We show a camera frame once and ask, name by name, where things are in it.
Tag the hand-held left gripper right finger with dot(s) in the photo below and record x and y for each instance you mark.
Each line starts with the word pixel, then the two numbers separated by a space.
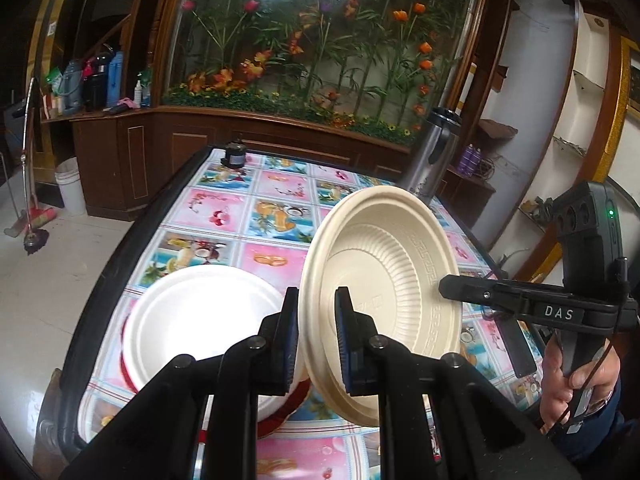
pixel 345 347

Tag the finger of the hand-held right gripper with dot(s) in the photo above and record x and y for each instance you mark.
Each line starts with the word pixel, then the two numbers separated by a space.
pixel 475 292
pixel 517 347

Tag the green bottle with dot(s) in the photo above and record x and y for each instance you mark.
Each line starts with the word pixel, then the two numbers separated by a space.
pixel 146 89

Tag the pink cloth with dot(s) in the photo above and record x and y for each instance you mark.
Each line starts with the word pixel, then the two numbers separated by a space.
pixel 127 104

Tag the purple bottle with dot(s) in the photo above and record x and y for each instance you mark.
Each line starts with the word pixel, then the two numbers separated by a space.
pixel 466 158
pixel 476 159

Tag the white spray bottle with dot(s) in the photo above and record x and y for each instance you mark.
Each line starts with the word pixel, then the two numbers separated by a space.
pixel 137 96

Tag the black rimmed table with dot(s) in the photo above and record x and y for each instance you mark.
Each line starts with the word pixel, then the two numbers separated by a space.
pixel 125 280

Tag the white curved wall shelf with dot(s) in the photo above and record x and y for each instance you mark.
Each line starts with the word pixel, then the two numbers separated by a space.
pixel 575 110

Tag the glass cabinet with artificial flowers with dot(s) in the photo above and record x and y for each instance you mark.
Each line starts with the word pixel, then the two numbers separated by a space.
pixel 310 50

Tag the white bucket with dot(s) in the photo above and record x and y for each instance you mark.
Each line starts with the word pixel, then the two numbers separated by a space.
pixel 70 187

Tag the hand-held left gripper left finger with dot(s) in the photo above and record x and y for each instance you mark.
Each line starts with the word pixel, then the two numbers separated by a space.
pixel 290 342

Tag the pink broom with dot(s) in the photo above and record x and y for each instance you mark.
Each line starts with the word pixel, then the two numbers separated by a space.
pixel 42 216

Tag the person's right forearm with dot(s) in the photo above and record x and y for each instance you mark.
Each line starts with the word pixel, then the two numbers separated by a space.
pixel 607 432

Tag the cream ribbed plastic bowl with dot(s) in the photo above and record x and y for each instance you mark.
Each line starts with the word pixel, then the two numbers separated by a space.
pixel 380 260

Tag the stainless steel thermos flask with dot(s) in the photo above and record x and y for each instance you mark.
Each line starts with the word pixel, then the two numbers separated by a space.
pixel 430 160

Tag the green packet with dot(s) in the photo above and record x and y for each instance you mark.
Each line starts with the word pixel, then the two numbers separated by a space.
pixel 53 84

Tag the person's right hand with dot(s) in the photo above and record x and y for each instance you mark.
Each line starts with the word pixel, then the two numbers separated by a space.
pixel 555 390

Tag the small black device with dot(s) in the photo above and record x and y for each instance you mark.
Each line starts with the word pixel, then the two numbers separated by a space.
pixel 234 156

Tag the blue water jug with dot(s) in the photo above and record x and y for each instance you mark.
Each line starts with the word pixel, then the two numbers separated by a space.
pixel 115 80

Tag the black kettle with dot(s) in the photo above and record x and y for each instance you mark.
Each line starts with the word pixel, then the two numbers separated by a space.
pixel 95 90

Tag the white foam bowl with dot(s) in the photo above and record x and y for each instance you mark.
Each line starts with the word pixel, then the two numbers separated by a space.
pixel 200 320

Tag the large red glass plate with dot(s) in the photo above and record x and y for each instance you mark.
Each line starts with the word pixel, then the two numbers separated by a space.
pixel 294 404

